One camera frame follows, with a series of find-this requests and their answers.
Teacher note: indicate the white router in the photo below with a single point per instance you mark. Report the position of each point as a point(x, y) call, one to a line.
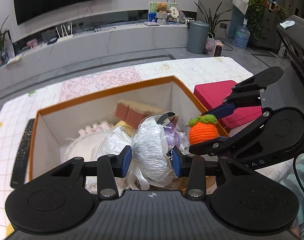
point(64, 36)

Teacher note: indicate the pink box lid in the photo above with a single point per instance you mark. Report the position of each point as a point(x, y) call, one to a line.
point(212, 95)

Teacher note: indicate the small potted plant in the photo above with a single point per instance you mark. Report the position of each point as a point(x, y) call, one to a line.
point(0, 36)

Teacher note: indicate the pink woven basket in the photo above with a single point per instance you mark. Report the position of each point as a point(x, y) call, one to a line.
point(209, 43)

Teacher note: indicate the pink space heater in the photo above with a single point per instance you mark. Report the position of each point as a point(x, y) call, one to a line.
point(217, 48)

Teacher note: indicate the grey drawer cabinet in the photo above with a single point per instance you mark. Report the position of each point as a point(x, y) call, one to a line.
point(268, 30)

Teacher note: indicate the white lace hat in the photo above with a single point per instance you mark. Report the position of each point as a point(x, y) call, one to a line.
point(78, 146)

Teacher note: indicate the leafy trailing green plant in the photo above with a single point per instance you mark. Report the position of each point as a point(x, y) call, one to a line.
point(257, 5)

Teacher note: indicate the blue water bottle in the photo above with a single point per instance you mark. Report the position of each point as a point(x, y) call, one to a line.
point(241, 36)

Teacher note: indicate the white round hand fan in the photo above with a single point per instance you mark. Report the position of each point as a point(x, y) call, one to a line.
point(174, 11)

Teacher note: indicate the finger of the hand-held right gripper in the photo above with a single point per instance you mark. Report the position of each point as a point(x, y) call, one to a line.
point(217, 146)
point(222, 111)

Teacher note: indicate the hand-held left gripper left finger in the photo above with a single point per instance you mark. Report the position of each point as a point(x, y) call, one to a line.
point(126, 161)

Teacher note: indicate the white low media console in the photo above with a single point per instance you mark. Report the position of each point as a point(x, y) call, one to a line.
point(117, 42)

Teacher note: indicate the person's striped trouser leg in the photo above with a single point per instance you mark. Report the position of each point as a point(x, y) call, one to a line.
point(302, 180)

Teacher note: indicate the grey trash bin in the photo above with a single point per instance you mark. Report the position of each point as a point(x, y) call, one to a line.
point(197, 37)

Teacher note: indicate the white crumpled plastic bag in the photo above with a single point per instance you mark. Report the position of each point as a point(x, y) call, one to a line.
point(115, 142)

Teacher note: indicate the green picture card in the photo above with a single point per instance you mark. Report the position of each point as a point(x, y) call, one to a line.
point(153, 12)

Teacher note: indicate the orange-rimmed storage box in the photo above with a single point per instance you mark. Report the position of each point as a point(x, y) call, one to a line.
point(92, 105)

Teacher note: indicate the small green scrap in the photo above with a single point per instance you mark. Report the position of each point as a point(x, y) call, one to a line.
point(31, 93)

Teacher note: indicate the white hanging bag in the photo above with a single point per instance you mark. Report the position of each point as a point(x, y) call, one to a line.
point(240, 1)

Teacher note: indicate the brown teddy bear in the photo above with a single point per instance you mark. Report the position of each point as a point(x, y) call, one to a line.
point(162, 7)

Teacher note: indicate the purple fabric flowers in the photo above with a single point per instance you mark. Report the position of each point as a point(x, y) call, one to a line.
point(176, 136)

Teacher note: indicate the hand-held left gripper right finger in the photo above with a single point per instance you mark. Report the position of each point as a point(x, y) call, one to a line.
point(176, 163)

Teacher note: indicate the long-leaved potted plant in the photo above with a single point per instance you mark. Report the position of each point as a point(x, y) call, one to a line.
point(213, 17)

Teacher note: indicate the black keyboard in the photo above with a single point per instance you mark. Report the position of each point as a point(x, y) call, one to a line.
point(23, 152)

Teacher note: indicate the yellow cloth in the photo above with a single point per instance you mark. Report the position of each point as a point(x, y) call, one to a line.
point(123, 125)

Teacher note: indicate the brown fuzzy folded cloth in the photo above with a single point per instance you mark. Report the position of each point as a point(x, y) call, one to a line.
point(122, 110)
point(142, 116)

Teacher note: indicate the orange crochet fruit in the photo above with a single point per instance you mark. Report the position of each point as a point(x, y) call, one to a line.
point(203, 131)

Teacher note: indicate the clear plastic bundle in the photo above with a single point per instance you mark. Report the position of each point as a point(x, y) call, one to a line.
point(152, 152)

